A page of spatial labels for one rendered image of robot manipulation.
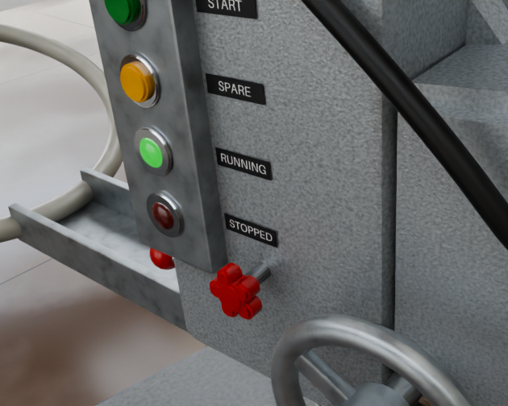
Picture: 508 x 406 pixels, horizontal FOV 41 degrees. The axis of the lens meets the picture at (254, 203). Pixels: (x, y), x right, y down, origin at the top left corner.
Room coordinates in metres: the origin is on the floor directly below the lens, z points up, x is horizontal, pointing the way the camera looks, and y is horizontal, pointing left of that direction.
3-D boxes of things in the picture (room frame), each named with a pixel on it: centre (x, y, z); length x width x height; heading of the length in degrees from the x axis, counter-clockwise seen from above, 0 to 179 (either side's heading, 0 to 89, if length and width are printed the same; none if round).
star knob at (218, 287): (0.37, 0.01, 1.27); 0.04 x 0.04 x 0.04; 47
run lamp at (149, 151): (0.42, 0.06, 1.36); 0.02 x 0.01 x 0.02; 47
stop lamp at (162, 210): (0.42, 0.06, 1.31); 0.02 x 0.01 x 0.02; 47
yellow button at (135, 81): (0.42, 0.07, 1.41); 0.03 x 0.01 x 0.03; 47
